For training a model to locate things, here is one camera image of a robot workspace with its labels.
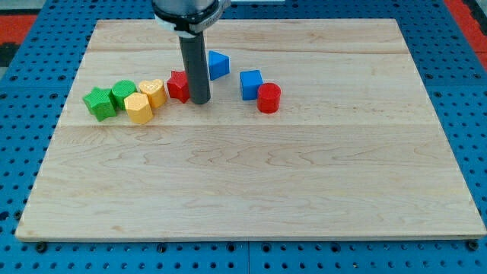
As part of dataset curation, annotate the blue cube block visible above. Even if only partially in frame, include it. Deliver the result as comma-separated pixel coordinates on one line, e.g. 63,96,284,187
240,70,263,100

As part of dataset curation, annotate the red cylinder block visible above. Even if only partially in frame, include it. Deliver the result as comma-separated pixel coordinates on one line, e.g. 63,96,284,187
256,82,282,113

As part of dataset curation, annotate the wooden board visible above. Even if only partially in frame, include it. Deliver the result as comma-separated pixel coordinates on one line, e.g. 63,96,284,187
16,19,486,242

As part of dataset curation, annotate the blue triangle block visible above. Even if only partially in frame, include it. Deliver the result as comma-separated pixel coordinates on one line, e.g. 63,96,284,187
208,50,230,81

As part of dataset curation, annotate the red star block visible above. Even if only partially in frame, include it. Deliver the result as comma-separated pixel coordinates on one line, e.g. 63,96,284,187
167,71,190,104

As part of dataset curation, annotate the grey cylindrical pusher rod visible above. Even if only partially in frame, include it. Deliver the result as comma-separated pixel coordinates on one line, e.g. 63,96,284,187
179,33,211,104

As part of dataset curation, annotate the yellow heart block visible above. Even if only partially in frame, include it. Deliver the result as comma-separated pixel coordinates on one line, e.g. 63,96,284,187
138,79,167,108

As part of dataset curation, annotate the yellow hexagon block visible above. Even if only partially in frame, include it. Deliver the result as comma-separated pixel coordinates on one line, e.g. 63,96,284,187
124,93,154,124

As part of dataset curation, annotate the green cylinder block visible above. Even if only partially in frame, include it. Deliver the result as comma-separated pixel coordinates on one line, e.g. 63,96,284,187
112,80,137,110

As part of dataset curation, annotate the green star block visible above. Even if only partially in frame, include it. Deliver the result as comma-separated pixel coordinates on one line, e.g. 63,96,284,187
83,87,116,122

